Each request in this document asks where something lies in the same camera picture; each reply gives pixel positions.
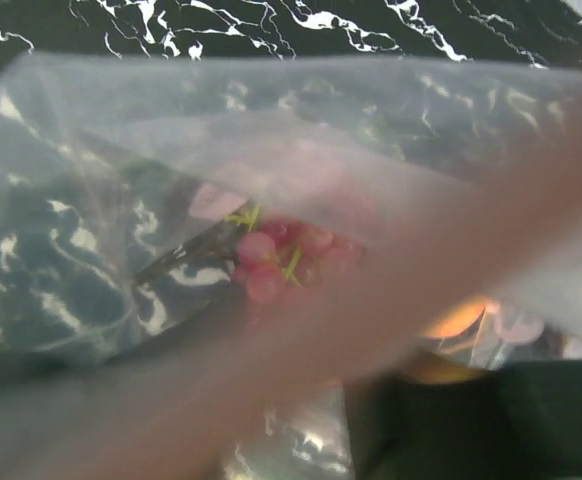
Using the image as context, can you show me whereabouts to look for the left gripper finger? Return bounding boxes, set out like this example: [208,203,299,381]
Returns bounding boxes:
[344,357,582,479]

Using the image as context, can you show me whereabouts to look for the clear zip top bag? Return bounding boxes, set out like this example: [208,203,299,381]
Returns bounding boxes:
[0,53,582,479]

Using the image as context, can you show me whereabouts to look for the orange fake fruit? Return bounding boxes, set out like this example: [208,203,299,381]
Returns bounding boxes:
[420,297,499,342]

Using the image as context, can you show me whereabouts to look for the purple fake grapes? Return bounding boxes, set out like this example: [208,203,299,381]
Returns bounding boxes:
[226,214,363,306]

